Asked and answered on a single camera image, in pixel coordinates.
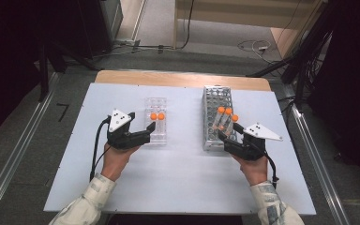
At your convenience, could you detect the thin looped cable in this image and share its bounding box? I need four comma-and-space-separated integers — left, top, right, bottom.
237, 39, 274, 64

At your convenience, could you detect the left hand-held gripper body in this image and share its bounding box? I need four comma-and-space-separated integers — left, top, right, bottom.
106, 108, 153, 151

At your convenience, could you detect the person's left hand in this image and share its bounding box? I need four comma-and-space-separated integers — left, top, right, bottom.
100, 142, 142, 183

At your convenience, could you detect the clear acrylic tube rack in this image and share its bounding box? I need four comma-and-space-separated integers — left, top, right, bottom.
142, 97, 168, 146

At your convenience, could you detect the light wooden furniture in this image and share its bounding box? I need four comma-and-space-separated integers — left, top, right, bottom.
172, 0, 327, 60

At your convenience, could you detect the person's right hand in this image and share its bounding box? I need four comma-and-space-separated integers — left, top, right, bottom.
231, 153, 269, 188

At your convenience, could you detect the perforated metal tube rack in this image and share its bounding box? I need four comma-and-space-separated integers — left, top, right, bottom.
202, 85, 239, 153

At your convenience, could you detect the black metal stand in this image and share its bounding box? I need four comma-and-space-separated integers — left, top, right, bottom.
37, 39, 102, 103

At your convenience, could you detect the hand-held gripper black cable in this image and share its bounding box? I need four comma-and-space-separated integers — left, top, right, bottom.
263, 151, 280, 190
89, 115, 113, 182

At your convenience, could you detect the metal floor rail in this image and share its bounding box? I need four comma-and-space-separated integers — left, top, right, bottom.
0, 72, 61, 225
281, 83, 352, 225

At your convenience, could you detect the dark curtain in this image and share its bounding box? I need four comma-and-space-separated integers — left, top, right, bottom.
0, 0, 85, 146
307, 0, 360, 190

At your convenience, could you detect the dark cabinet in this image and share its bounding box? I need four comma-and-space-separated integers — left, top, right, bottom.
78, 0, 125, 60

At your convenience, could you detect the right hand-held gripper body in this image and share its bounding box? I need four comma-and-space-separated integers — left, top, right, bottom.
223, 123, 284, 162

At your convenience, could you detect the black stand with cable bundle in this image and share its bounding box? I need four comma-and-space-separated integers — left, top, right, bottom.
246, 0, 337, 111

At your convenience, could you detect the left hand-held gripper black cable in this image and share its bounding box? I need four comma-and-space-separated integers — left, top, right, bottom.
89, 115, 113, 182

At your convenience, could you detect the grey power strip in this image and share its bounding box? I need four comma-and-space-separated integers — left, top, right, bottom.
114, 37, 143, 49

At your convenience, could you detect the hanging black cable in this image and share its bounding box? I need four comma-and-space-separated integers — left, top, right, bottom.
179, 0, 196, 51

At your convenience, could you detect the right hand-held gripper black cable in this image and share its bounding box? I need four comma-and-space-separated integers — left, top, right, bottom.
263, 151, 280, 190

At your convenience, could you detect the white table cover board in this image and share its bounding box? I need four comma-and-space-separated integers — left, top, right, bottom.
42, 82, 317, 216

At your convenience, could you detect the orange-capped clear tube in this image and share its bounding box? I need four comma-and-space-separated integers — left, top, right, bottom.
157, 112, 166, 141
214, 106, 226, 129
149, 112, 158, 141
226, 114, 240, 137
220, 107, 233, 130

